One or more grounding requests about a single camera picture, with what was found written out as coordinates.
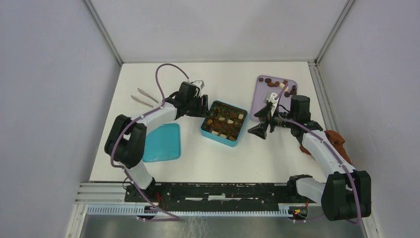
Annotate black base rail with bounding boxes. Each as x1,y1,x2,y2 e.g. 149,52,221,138
144,182,314,212

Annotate brown cloth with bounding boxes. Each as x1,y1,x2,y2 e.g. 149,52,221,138
296,130,352,165

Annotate white cable duct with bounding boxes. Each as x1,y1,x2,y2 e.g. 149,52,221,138
86,204,293,218

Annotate metal tongs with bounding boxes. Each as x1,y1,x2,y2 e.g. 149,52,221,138
130,88,160,108

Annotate lilac plastic tray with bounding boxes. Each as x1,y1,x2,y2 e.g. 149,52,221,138
250,75,298,123

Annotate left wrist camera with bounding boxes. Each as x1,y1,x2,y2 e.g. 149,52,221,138
191,80,205,95

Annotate teal chocolate tin box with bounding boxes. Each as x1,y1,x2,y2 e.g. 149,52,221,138
200,100,248,147

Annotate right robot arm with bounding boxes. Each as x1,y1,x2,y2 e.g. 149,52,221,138
248,93,371,225

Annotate teal tin lid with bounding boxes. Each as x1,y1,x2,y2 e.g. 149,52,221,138
142,123,181,163

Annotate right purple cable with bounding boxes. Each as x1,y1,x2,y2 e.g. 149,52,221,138
275,87,362,226

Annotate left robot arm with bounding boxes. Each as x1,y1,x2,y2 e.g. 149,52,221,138
105,80,209,202

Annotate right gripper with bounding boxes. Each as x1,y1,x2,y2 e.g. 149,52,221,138
248,104,296,139

